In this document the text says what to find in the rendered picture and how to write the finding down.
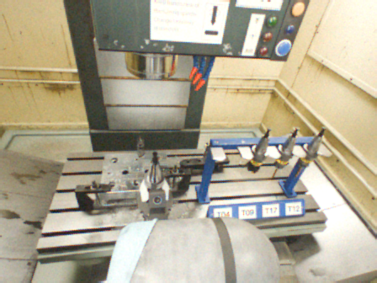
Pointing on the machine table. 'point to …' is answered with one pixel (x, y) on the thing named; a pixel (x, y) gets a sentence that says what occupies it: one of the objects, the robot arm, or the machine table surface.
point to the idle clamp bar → (202, 163)
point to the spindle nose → (151, 65)
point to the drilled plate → (128, 174)
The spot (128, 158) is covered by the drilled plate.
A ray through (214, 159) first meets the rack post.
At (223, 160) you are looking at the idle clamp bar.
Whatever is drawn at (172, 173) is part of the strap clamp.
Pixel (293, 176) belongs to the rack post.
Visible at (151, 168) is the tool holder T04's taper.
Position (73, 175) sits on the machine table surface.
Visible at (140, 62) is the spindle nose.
